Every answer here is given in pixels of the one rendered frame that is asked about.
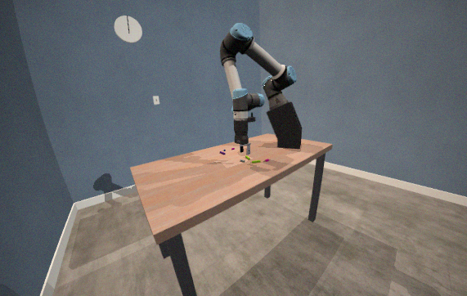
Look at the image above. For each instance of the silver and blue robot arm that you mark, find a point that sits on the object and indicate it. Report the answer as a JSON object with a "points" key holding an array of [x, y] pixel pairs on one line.
{"points": [[238, 40]]}

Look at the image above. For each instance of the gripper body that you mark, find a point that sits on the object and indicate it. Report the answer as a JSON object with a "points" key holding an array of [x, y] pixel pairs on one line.
{"points": [[241, 121]]}

